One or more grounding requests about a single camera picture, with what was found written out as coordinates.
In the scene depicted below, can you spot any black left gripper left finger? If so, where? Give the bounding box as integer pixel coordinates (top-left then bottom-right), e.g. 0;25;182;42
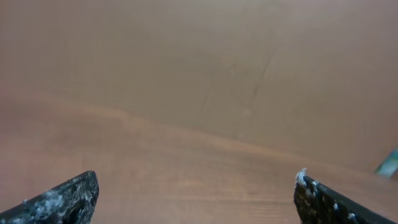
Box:
1;170;99;224

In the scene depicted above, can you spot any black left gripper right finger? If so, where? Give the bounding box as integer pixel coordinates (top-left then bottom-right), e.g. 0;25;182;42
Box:
294;168;397;224

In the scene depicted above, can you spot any teal object at edge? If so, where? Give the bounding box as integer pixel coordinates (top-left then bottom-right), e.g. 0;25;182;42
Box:
375;147;397;180

